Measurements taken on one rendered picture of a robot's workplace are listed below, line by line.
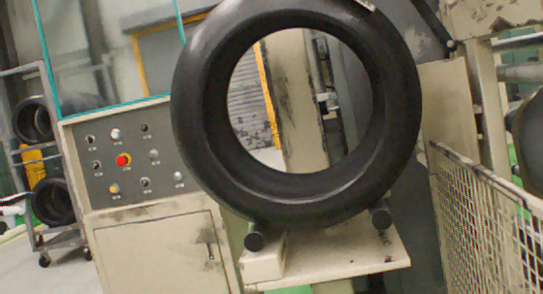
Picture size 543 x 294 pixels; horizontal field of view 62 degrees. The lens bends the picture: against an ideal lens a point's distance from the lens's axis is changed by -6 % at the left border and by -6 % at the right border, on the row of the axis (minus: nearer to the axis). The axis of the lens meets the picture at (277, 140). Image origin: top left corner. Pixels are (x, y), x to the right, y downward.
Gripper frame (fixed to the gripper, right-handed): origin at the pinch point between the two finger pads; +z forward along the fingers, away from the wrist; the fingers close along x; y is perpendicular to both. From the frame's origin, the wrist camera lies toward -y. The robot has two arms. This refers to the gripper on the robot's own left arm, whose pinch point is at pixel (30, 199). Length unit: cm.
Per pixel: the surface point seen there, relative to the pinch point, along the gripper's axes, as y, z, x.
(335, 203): 4, 71, 48
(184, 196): 21, 43, -34
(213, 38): -33, 54, 36
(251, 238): 10, 53, 41
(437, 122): -2, 110, 29
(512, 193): -4, 86, 83
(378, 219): 9, 79, 51
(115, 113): -13, 26, -42
